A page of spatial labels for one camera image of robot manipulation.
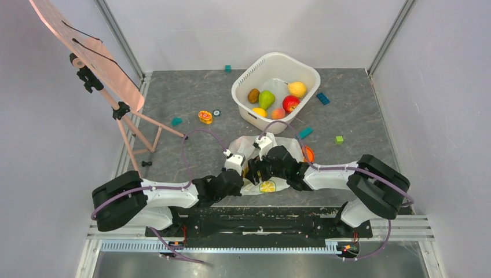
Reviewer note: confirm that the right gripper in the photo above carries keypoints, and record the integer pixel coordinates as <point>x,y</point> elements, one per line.
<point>255,171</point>

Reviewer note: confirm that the white plastic bag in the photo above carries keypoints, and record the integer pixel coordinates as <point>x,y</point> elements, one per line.
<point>245,145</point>

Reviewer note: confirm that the fake peach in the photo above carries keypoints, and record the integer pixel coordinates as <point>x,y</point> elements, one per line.
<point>278,113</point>

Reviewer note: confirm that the red fake apple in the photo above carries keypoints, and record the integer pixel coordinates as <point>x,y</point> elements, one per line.
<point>290,103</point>

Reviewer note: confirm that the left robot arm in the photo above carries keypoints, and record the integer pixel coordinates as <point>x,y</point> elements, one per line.
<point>131,200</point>

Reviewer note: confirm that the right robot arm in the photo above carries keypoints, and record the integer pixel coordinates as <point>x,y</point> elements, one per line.
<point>379,189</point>

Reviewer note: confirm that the yellow fake lemon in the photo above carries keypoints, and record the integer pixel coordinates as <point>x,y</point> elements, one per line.
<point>260,111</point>

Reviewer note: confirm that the green fake pear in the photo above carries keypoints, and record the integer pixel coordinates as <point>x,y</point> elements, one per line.
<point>266,99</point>

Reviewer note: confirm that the brown fake kiwi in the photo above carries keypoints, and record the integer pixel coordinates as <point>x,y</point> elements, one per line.
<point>253,96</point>

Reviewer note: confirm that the yellow fake pear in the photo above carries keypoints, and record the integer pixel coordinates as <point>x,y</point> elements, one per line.
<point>297,89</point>

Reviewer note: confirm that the orange curved block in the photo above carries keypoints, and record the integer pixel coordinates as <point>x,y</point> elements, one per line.
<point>308,154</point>

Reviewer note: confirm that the teal rectangular block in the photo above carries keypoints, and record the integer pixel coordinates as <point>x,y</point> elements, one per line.
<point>305,132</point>

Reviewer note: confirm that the orange yellow toy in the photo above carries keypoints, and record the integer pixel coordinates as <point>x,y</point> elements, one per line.
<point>205,117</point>

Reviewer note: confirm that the white plastic basin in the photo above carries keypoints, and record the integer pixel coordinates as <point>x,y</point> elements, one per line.
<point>272,72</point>

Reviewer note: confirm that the blue lego brick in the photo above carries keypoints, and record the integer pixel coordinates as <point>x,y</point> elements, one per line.
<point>323,98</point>

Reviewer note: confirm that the pink board on stand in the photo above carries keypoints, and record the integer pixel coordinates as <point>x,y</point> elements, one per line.
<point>100,72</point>

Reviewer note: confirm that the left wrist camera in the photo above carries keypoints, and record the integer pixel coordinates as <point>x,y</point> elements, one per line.
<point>234,161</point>

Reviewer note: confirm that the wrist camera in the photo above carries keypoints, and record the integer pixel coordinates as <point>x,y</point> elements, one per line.
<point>234,161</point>
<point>263,144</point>

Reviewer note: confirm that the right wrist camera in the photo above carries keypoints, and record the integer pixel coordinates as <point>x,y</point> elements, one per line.
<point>263,144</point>

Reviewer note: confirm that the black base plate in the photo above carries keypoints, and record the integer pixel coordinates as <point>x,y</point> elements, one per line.
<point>262,227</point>

